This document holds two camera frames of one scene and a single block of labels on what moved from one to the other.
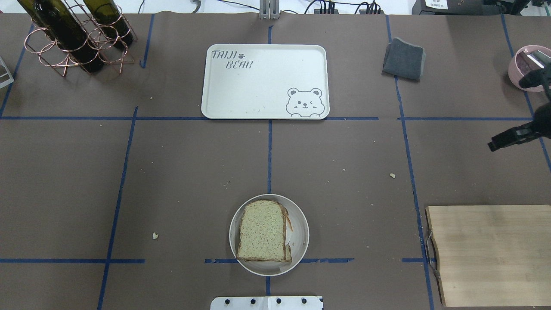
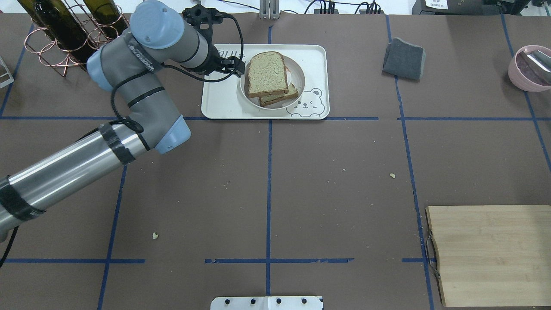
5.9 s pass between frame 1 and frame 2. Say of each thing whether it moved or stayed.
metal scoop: stayed
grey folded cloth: stayed
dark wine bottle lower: stayed
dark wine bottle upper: stayed
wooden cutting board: stayed
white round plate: moved
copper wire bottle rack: stayed
